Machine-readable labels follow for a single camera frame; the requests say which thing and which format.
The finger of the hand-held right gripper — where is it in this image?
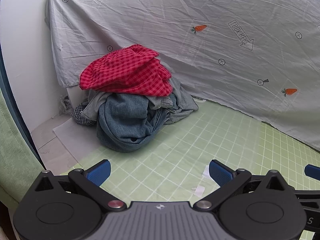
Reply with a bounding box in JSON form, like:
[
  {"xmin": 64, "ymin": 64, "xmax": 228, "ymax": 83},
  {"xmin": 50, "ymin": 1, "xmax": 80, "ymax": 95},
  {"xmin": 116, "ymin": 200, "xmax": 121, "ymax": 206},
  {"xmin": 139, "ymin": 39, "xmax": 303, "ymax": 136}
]
[{"xmin": 304, "ymin": 164, "xmax": 320, "ymax": 181}]

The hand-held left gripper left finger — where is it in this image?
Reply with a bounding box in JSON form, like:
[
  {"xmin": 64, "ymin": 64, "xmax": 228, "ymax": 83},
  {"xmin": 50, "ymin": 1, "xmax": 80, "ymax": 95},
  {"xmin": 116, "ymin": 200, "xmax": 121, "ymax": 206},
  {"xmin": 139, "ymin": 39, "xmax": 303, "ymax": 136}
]
[{"xmin": 33, "ymin": 159, "xmax": 127, "ymax": 212}]

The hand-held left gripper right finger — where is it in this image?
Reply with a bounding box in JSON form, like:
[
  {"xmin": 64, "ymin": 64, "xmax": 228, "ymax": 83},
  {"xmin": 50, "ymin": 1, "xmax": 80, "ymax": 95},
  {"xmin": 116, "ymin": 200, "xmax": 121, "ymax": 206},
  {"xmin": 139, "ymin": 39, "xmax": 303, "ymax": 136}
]
[{"xmin": 193, "ymin": 159, "xmax": 296, "ymax": 211}]

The red checked cloth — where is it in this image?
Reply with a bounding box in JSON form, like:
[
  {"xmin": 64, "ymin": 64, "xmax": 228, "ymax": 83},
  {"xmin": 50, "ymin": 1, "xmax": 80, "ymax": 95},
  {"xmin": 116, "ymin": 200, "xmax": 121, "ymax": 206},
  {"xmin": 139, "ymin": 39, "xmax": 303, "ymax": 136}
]
[{"xmin": 79, "ymin": 44, "xmax": 173, "ymax": 97}]

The white tape piece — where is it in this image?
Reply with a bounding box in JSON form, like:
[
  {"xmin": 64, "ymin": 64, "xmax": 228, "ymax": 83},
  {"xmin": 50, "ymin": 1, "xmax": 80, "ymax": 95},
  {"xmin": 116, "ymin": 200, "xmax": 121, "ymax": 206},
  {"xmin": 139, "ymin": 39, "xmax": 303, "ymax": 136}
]
[
  {"xmin": 202, "ymin": 166, "xmax": 213, "ymax": 180},
  {"xmin": 192, "ymin": 186, "xmax": 206, "ymax": 197}
]

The white paper sheet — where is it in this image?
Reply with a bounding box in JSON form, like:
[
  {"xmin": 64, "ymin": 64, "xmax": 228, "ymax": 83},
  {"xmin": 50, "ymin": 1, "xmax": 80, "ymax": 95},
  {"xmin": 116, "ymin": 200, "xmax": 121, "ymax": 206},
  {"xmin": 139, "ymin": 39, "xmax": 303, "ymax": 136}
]
[{"xmin": 52, "ymin": 118, "xmax": 101, "ymax": 163}]

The green grid mat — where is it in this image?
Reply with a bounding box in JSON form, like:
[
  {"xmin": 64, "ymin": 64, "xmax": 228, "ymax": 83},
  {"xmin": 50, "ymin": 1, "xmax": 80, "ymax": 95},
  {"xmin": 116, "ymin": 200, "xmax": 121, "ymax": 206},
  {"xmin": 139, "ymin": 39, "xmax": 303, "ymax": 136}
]
[{"xmin": 60, "ymin": 98, "xmax": 320, "ymax": 240}]

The blue denim garment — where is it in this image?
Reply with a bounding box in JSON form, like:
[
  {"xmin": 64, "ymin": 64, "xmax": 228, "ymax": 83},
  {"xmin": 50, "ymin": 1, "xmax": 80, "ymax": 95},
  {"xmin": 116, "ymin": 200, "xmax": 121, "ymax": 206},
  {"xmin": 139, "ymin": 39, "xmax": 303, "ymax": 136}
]
[{"xmin": 96, "ymin": 94, "xmax": 171, "ymax": 153}]

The black white checked cloth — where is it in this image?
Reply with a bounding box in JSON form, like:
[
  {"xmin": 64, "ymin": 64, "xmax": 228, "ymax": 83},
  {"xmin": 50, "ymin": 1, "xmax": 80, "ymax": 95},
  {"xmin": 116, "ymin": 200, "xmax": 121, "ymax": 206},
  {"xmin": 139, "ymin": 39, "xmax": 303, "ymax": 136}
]
[{"xmin": 71, "ymin": 102, "xmax": 97, "ymax": 126}]

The grey-blue garment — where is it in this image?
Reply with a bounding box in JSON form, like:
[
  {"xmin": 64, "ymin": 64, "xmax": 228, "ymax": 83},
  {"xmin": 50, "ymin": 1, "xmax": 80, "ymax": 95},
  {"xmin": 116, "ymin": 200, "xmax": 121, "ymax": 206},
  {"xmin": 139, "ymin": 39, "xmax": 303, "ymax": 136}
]
[{"xmin": 82, "ymin": 76, "xmax": 199, "ymax": 126}]

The green curtain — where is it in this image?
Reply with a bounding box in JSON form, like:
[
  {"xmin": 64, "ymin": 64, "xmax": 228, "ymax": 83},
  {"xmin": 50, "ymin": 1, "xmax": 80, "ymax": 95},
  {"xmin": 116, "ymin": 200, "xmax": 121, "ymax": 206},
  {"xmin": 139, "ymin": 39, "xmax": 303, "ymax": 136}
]
[{"xmin": 0, "ymin": 84, "xmax": 47, "ymax": 203}]

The dark blue curtain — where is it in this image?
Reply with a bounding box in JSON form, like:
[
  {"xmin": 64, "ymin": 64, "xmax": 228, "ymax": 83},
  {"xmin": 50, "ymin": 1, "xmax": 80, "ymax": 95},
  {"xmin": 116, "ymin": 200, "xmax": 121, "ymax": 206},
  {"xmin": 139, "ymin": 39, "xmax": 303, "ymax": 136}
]
[{"xmin": 0, "ymin": 46, "xmax": 47, "ymax": 171}]

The grey printed sheet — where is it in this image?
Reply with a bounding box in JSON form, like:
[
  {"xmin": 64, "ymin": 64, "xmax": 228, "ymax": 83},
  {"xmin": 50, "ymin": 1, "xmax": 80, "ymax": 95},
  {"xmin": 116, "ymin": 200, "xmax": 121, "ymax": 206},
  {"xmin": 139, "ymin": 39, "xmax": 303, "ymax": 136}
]
[{"xmin": 44, "ymin": 0, "xmax": 320, "ymax": 152}]

